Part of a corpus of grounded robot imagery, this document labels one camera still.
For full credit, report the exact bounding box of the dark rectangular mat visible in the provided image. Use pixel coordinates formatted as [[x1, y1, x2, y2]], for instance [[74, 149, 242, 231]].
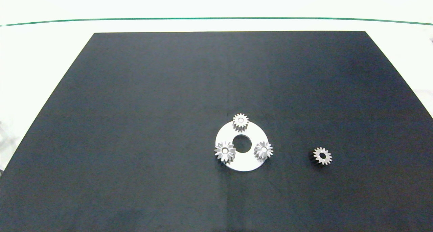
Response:
[[0, 31, 433, 232]]

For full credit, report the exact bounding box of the round white plate with pins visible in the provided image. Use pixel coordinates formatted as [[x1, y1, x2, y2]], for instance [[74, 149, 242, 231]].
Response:
[[215, 121, 270, 172]]

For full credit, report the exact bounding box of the larger steel gear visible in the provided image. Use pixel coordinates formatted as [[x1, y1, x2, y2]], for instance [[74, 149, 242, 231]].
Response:
[[214, 141, 236, 164]]

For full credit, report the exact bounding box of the small steel gear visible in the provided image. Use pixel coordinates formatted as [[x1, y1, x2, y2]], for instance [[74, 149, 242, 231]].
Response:
[[232, 113, 249, 132], [309, 147, 333, 166], [254, 141, 274, 162]]

